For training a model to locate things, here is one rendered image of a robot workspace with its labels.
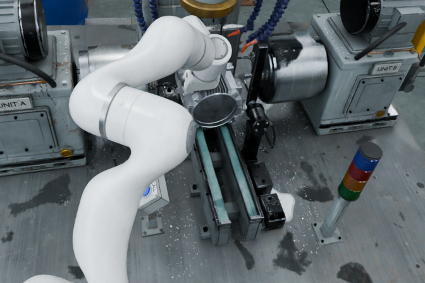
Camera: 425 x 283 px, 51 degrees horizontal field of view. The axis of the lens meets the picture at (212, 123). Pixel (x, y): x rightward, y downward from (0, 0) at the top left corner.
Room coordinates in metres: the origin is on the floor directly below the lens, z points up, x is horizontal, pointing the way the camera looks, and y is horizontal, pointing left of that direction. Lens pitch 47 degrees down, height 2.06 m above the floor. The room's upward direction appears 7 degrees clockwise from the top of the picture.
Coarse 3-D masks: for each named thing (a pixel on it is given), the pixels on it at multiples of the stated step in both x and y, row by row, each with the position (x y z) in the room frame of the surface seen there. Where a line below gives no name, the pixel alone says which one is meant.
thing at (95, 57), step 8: (88, 48) 1.10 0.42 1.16; (96, 48) 1.11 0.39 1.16; (104, 48) 1.11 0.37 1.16; (112, 48) 1.11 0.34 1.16; (120, 48) 1.12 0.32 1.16; (128, 48) 1.12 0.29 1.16; (80, 56) 1.06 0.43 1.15; (88, 56) 1.06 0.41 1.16; (96, 56) 1.06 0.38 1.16; (104, 56) 1.07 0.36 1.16; (112, 56) 1.07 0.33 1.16; (120, 56) 1.08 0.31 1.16; (80, 64) 1.03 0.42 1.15; (88, 64) 1.03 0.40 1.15; (96, 64) 1.03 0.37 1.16; (104, 64) 1.04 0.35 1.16; (80, 72) 1.01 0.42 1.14; (88, 72) 1.01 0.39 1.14; (144, 88) 1.01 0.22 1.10; (152, 88) 1.06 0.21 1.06
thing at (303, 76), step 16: (288, 32) 1.33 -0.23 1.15; (304, 32) 1.34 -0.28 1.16; (256, 48) 1.32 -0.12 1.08; (272, 48) 1.22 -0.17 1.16; (288, 48) 1.23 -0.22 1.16; (304, 48) 1.25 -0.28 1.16; (320, 48) 1.27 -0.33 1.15; (272, 64) 1.19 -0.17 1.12; (288, 64) 1.18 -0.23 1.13; (304, 64) 1.20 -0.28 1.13; (320, 64) 1.21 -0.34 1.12; (272, 80) 1.16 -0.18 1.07; (288, 80) 1.16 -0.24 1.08; (304, 80) 1.17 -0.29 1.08; (320, 80) 1.19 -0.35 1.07; (272, 96) 1.14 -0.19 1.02; (288, 96) 1.16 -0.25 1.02; (304, 96) 1.18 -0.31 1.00
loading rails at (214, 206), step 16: (224, 128) 1.06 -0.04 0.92; (224, 144) 0.99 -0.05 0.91; (192, 160) 0.97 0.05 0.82; (208, 160) 0.91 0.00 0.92; (224, 160) 0.97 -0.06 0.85; (240, 160) 0.92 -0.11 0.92; (208, 176) 0.84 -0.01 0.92; (240, 176) 0.86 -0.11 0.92; (192, 192) 0.84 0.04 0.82; (208, 192) 0.78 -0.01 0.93; (240, 192) 0.80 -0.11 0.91; (208, 208) 0.76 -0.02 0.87; (224, 208) 0.73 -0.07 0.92; (240, 208) 0.78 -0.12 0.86; (256, 208) 0.75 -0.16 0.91; (208, 224) 0.73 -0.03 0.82; (224, 224) 0.67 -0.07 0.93; (240, 224) 0.75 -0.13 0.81; (256, 224) 0.71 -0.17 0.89; (224, 240) 0.68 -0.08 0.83
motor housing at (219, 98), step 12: (228, 72) 1.18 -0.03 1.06; (180, 84) 1.13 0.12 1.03; (228, 84) 1.11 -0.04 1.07; (180, 96) 1.11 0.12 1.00; (204, 96) 1.03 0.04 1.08; (216, 96) 1.17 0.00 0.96; (228, 96) 1.14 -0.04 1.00; (192, 108) 1.02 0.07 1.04; (204, 108) 1.12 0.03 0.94; (216, 108) 1.12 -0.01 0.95; (228, 108) 1.10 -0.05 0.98; (240, 108) 1.07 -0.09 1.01; (204, 120) 1.06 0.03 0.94; (216, 120) 1.07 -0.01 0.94; (228, 120) 1.06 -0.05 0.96
